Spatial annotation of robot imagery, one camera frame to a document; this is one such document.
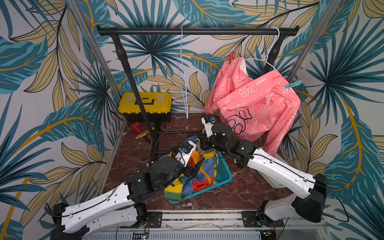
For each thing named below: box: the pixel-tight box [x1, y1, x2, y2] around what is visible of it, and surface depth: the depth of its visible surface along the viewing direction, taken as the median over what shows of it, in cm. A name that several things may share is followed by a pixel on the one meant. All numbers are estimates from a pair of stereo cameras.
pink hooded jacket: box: [204, 57, 301, 158], surface depth 67 cm
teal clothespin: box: [284, 80, 303, 89], surface depth 55 cm
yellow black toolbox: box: [118, 92, 173, 123], surface depth 103 cm
